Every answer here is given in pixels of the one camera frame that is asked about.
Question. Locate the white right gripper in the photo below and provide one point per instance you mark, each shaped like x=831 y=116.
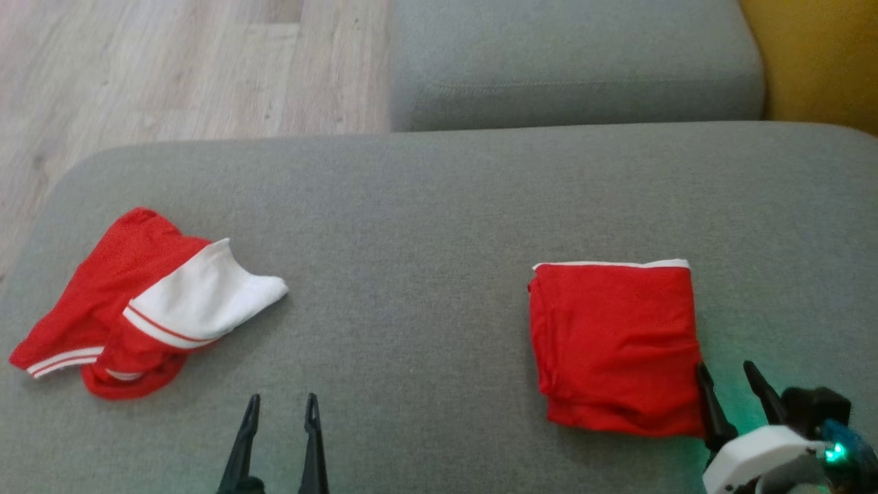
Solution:
x=761 y=460

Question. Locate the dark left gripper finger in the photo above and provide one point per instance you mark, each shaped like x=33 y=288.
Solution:
x=243 y=460
x=314 y=453

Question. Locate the red shirt with white trim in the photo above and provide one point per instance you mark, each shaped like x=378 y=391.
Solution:
x=617 y=343

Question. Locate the red shirt with white sleeves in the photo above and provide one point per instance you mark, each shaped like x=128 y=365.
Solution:
x=185 y=302

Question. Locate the grey fabric sofa seat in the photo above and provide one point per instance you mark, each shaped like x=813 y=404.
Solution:
x=425 y=274

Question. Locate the yellow upholstered panel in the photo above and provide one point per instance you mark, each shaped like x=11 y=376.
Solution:
x=823 y=55

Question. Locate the grey fabric ottoman cushion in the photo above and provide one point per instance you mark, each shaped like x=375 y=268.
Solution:
x=576 y=62

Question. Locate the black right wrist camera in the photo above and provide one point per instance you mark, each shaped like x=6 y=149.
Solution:
x=833 y=425

